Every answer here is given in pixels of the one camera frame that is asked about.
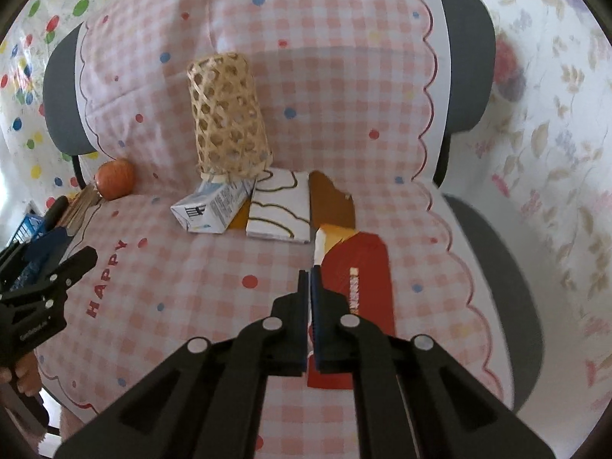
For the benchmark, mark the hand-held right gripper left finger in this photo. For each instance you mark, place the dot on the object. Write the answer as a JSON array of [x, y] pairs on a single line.
[[304, 325]]

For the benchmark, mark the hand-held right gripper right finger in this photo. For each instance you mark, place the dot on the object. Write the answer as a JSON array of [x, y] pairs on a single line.
[[316, 325]]

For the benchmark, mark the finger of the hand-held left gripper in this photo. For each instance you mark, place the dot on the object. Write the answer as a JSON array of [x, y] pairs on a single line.
[[71, 267], [40, 253]]

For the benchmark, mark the blue plastic basket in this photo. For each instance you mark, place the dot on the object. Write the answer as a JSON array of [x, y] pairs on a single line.
[[26, 229]]

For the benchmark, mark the red paper packet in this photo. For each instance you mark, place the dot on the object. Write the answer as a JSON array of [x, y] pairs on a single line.
[[368, 277]]

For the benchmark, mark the person's left hand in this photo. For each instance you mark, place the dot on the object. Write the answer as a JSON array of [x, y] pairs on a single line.
[[25, 375]]

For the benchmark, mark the red apple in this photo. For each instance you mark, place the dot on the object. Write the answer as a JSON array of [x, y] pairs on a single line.
[[114, 179]]

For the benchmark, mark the white gold-lined packet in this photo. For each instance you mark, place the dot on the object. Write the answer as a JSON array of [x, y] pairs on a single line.
[[279, 210]]

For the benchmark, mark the brown paper packet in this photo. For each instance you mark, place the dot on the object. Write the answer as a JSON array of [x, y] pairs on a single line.
[[332, 201]]

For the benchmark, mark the white milk carton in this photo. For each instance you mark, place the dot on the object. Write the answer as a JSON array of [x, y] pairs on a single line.
[[210, 208]]

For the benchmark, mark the balloon print sheet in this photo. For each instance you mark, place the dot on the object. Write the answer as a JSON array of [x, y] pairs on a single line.
[[28, 81]]

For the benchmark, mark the woven bamboo basket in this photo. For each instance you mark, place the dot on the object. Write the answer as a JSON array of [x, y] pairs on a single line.
[[227, 114]]

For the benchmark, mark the pink checked cloth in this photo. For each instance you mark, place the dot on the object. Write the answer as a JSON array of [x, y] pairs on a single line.
[[334, 105]]

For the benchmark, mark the floral print sheet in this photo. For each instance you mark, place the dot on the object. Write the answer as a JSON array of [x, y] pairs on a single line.
[[550, 153]]

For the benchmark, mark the grey office chair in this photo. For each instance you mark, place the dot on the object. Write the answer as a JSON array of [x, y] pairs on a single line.
[[468, 57]]

